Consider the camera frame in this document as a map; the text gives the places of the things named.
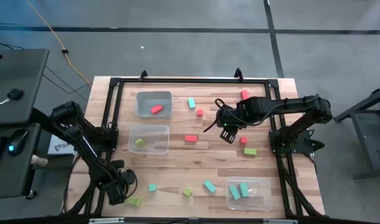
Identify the clear plastic bin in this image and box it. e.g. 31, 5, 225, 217
127, 124, 170, 156
225, 176, 273, 212

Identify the white printed box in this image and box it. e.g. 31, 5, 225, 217
47, 134, 76, 156

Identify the small beige object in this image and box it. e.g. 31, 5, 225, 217
30, 154, 49, 168

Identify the dark grey desk top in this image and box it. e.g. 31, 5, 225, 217
0, 123, 43, 200
0, 48, 50, 126

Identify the black mouse with blue light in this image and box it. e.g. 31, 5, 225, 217
6, 128, 30, 157

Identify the small black desk device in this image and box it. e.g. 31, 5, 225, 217
6, 88, 25, 101

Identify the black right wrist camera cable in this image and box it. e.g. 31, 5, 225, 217
203, 98, 229, 133

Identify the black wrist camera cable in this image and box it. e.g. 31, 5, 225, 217
203, 98, 229, 133
126, 169, 139, 199

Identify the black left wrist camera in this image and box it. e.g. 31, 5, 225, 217
118, 169, 137, 189

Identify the black left wrist camera cable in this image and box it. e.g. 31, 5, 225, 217
126, 169, 139, 199

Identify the silver metal bracket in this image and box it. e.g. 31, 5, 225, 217
88, 217, 125, 224
263, 218, 299, 224

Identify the black power cable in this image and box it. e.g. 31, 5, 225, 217
62, 151, 80, 215

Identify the black aluminium table frame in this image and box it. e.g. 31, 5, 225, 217
63, 77, 326, 218

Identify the black floor cable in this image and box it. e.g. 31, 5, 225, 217
42, 73, 90, 102
0, 39, 25, 50
44, 64, 91, 94

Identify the dark metal table frame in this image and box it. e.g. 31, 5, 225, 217
332, 84, 380, 182

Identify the yellow floor cable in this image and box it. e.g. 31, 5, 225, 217
25, 0, 93, 87

